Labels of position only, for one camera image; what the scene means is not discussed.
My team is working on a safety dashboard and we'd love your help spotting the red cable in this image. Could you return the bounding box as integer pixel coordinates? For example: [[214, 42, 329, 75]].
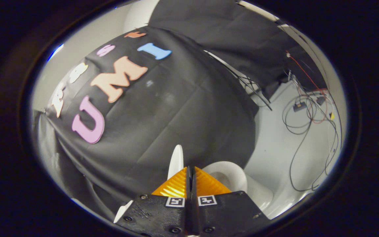
[[286, 50, 329, 124]]

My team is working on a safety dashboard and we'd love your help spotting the black light stand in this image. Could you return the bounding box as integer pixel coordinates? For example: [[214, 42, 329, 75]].
[[205, 50, 273, 111]]

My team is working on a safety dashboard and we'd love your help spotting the white toilet lid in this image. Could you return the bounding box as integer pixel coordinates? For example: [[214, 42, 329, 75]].
[[113, 144, 185, 224]]

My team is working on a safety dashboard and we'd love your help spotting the tangled cable bundle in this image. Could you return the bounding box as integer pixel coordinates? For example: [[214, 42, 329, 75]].
[[281, 70, 342, 193]]

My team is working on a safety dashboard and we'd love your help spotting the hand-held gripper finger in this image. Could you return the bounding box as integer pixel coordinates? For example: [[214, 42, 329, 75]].
[[114, 166, 192, 237], [191, 166, 271, 237]]

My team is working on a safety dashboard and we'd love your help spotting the black backdrop cloth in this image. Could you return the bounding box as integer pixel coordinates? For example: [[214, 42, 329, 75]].
[[33, 0, 328, 221]]

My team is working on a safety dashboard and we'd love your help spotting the white toilet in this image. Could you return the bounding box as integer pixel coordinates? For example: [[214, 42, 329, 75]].
[[202, 161, 274, 212]]

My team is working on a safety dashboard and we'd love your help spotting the black panel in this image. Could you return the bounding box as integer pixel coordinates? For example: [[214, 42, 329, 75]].
[[284, 42, 328, 92]]

